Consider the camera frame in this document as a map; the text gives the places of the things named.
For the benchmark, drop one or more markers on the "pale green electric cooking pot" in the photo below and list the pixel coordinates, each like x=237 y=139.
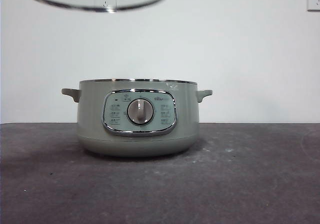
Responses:
x=90 y=124

